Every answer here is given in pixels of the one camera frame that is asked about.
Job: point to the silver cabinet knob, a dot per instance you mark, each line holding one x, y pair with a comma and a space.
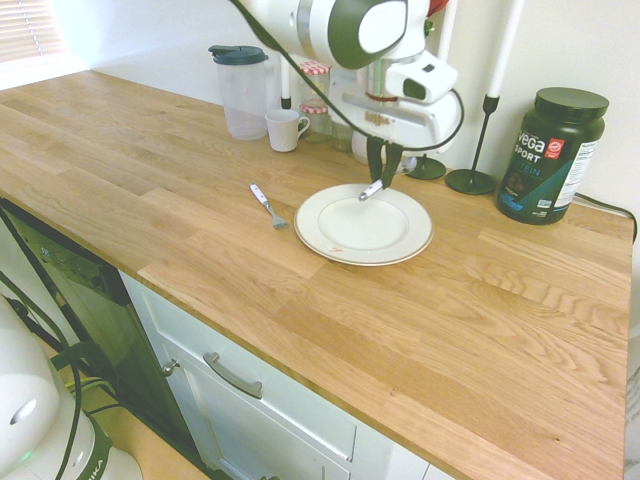
170, 368

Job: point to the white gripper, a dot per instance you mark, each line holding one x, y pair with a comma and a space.
395, 122

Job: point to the clear plastic pitcher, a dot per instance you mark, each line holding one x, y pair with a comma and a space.
242, 105

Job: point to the wooden robot mounting board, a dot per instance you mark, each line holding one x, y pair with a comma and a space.
150, 450

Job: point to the dark protein powder tub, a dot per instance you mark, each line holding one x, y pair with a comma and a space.
540, 165

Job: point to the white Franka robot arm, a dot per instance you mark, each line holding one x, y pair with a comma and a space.
345, 30

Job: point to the white window blind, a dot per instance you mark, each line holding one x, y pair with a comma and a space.
27, 27

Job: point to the dark dishwasher front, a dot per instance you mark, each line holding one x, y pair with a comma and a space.
100, 300

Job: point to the dark teal pitcher lid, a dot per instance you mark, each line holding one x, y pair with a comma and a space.
240, 54

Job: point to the tall white taper candle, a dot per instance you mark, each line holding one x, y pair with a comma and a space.
447, 30
505, 50
285, 80

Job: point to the white cup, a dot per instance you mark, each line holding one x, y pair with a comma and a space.
282, 132

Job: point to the white plate with gold rim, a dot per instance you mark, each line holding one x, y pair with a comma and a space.
360, 225

